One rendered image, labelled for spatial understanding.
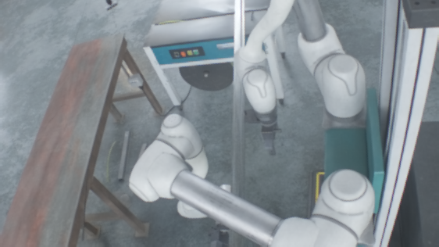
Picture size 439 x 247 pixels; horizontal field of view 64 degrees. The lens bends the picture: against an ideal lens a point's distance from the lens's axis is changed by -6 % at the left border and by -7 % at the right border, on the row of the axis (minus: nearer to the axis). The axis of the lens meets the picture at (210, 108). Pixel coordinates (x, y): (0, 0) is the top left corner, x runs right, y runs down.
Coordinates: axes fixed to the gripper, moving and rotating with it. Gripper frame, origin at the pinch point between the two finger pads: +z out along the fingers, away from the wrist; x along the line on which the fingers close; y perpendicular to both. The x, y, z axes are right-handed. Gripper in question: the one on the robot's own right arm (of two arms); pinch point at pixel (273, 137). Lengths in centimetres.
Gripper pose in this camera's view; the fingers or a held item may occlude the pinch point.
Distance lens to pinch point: 160.6
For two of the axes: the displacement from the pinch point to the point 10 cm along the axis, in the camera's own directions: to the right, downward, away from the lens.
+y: 9.4, -0.3, -3.3
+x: 1.8, -7.8, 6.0
